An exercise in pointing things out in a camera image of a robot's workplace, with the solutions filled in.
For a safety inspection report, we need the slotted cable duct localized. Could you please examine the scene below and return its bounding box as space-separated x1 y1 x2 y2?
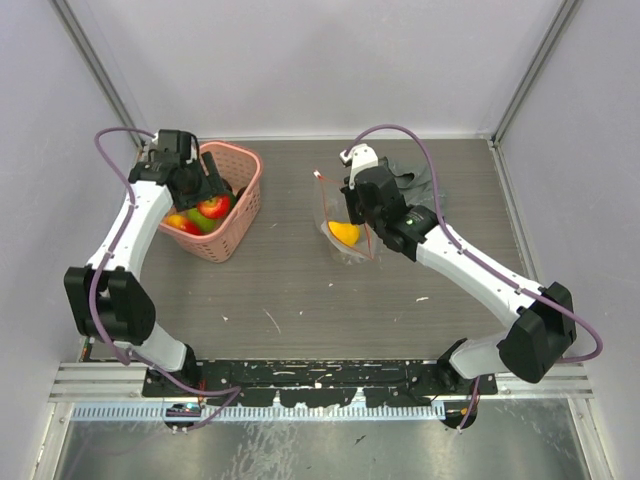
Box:
71 401 446 422

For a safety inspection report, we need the aluminium frame post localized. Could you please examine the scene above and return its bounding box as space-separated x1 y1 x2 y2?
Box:
490 0 582 148
49 0 150 130

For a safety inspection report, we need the clear zip top bag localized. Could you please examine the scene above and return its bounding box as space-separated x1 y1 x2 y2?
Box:
312 170 377 265

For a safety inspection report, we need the pink plastic basket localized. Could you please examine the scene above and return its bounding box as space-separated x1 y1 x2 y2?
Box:
158 141 264 263

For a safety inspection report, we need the red apple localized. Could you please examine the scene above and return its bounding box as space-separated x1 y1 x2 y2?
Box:
197 194 234 220

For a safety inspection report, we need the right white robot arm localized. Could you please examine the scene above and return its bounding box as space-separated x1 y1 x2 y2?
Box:
342 166 577 394

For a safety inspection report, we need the red yellow mango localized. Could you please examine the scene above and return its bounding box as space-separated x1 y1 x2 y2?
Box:
164 214 202 236

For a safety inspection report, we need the right aluminium frame post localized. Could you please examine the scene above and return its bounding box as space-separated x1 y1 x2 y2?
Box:
490 0 582 148

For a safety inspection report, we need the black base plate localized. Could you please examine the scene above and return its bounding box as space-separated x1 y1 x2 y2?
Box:
142 358 499 409

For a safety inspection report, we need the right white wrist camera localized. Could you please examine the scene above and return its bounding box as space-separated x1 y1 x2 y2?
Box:
339 143 379 190

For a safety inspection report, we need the left aluminium frame post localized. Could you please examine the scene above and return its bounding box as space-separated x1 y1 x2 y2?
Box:
49 0 150 130

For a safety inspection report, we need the green apple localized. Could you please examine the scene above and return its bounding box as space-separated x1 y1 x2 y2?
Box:
186 208 219 235

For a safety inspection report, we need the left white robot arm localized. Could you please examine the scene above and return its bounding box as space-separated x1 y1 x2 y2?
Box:
63 129 224 397

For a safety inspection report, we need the grey cloth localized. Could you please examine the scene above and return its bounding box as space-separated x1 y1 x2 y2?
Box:
379 157 446 211

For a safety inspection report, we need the yellow pear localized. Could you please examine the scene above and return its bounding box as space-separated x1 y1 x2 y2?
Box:
328 221 361 247

